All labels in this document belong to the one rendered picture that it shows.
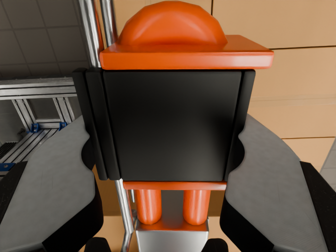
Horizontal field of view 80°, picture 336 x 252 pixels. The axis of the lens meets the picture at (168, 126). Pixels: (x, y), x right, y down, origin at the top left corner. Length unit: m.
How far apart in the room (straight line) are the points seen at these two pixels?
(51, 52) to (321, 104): 1.48
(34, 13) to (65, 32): 0.18
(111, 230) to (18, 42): 1.36
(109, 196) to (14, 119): 1.22
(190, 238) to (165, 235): 0.02
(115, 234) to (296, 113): 0.84
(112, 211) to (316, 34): 0.85
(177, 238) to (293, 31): 0.80
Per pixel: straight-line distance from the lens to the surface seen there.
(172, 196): 0.21
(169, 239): 0.20
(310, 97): 1.01
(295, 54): 0.91
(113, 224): 0.46
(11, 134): 1.70
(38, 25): 1.53
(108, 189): 0.49
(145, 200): 0.17
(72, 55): 1.48
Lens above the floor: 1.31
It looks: 58 degrees down
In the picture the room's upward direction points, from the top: 179 degrees counter-clockwise
